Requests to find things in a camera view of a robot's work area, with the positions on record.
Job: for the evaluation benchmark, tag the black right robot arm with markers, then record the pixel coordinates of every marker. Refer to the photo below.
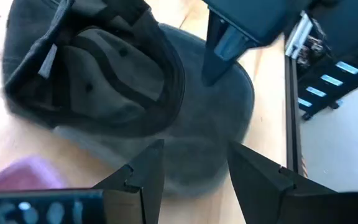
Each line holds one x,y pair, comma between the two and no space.
346,31

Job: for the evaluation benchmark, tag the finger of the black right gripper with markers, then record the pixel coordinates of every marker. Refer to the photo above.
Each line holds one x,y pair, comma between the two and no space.
216,62

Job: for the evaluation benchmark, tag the black metal table frame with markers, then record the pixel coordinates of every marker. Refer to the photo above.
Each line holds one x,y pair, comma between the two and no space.
291,124

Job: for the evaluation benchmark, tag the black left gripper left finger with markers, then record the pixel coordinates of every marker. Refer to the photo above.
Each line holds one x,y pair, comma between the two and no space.
141,174

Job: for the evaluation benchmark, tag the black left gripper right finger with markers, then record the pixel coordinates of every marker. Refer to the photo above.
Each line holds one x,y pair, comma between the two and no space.
266,193

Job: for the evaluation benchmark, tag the maroon baseball cap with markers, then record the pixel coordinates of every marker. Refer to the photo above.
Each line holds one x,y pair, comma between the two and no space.
20,175

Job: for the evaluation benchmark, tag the dark grey baseball cap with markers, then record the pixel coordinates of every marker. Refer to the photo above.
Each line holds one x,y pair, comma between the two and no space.
120,77

